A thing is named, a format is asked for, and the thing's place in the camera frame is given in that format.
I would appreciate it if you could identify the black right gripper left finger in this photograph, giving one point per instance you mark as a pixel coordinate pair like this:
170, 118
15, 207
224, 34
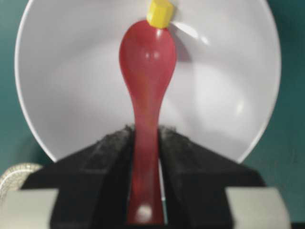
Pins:
93, 184

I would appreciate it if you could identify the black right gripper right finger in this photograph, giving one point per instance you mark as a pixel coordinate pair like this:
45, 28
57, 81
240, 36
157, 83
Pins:
195, 179

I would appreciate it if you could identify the red plastic spoon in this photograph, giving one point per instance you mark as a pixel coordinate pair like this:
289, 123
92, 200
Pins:
147, 58

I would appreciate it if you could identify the yellow hexagonal prism block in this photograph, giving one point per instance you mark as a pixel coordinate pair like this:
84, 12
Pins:
160, 13

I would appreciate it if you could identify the white bowl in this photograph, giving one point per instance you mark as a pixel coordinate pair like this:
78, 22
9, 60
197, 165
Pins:
221, 95

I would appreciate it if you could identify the white woven mesh basket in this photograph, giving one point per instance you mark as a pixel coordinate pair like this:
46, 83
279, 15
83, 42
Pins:
14, 177

